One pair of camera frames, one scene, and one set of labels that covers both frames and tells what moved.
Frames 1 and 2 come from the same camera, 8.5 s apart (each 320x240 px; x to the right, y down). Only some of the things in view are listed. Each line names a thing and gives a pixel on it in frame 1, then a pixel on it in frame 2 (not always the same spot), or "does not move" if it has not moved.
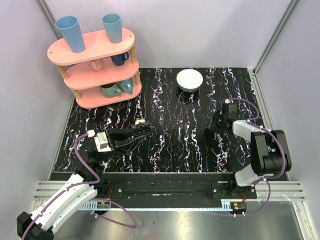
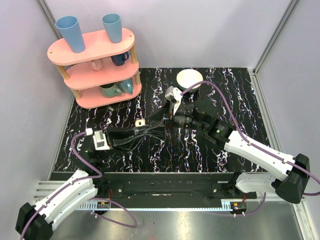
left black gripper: [110, 139] does not move
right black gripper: [214, 128] -> [159, 115]
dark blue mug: [119, 59] does not move
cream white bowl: [189, 80] does not move
